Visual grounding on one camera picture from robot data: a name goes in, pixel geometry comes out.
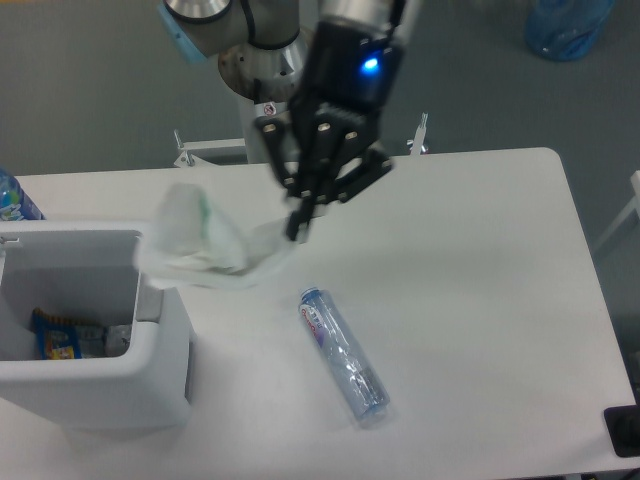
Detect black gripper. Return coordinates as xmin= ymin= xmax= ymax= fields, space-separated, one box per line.
xmin=254 ymin=18 xmax=405 ymax=243

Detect white tissue wrapper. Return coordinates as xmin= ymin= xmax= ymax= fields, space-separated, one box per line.
xmin=134 ymin=183 xmax=296 ymax=290

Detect clear plastic water bottle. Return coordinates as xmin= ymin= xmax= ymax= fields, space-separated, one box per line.
xmin=298 ymin=287 xmax=390 ymax=429

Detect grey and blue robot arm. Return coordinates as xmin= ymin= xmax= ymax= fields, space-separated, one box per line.
xmin=159 ymin=1 xmax=421 ymax=241

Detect white trash can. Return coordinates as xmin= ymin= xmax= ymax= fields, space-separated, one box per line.
xmin=1 ymin=220 xmax=196 ymax=429

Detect crumpled grey foil trash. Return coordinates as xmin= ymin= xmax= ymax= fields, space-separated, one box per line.
xmin=75 ymin=324 xmax=132 ymax=358

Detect blue labelled bottle at edge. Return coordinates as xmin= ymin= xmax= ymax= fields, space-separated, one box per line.
xmin=1 ymin=169 xmax=46 ymax=221

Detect orange blue snack wrapper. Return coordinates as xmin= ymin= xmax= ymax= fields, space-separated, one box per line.
xmin=31 ymin=308 xmax=82 ymax=360

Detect black device at table corner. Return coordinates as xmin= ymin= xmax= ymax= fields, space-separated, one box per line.
xmin=604 ymin=405 xmax=639 ymax=458

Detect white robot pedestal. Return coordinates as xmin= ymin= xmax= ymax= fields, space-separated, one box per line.
xmin=172 ymin=27 xmax=431 ymax=169

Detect white frame at right edge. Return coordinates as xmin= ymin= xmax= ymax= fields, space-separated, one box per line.
xmin=592 ymin=170 xmax=639 ymax=258

